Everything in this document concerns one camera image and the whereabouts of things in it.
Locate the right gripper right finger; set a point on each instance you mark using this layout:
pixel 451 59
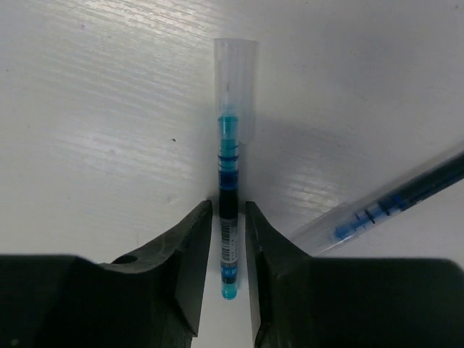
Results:
pixel 301 301

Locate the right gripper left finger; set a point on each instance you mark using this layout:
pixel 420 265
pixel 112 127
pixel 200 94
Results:
pixel 149 297

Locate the dark blue gel pen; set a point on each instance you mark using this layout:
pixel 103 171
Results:
pixel 348 221

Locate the teal gel pen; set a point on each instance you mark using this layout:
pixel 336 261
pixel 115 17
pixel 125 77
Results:
pixel 235 62

